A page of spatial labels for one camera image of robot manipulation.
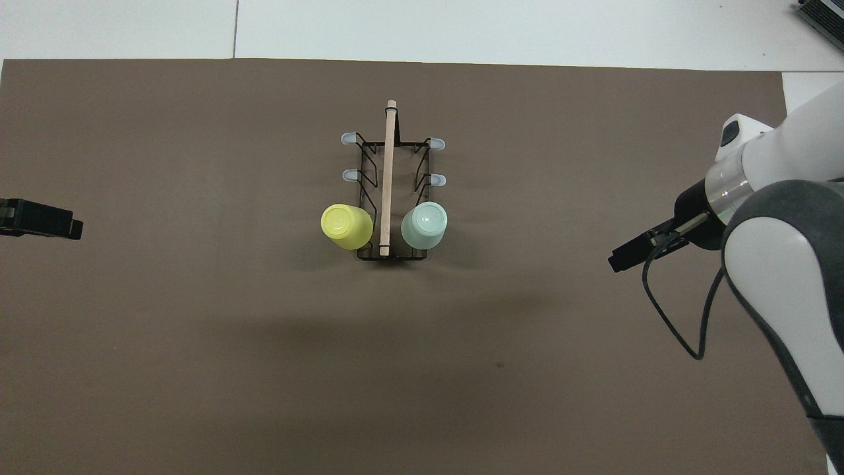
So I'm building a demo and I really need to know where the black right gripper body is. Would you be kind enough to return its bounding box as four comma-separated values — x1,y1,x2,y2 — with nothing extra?
673,178,726,252

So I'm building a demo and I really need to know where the mint green plastic cup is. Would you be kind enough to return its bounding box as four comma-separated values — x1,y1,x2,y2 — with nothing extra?
401,202,449,250

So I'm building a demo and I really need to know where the yellow plastic cup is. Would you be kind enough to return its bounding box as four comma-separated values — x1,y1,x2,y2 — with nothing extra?
320,204,375,250

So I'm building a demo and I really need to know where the brown table mat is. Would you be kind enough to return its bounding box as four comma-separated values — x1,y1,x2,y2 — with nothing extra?
0,58,828,475

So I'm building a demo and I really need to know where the grey ribbed device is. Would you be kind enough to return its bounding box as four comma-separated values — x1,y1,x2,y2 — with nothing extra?
795,0,844,34

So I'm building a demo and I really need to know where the black wire cup rack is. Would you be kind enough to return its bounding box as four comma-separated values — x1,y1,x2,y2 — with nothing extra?
340,100,446,262

